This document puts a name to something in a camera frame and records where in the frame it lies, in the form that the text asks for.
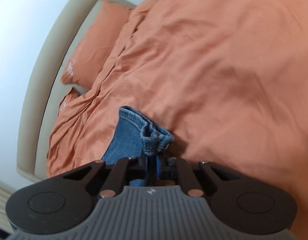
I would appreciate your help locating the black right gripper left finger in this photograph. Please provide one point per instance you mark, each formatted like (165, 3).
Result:
(102, 180)

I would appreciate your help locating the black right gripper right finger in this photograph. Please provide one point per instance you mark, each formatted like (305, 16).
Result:
(200, 180)

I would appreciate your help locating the blue denim jeans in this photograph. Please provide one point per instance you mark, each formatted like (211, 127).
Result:
(136, 136)

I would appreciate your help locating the beige upholstered headboard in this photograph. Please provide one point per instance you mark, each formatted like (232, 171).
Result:
(45, 90)

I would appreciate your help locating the orange duvet cover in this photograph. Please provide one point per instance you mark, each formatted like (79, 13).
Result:
(228, 79)

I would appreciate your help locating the orange pillow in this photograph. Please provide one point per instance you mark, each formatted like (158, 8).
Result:
(90, 55)

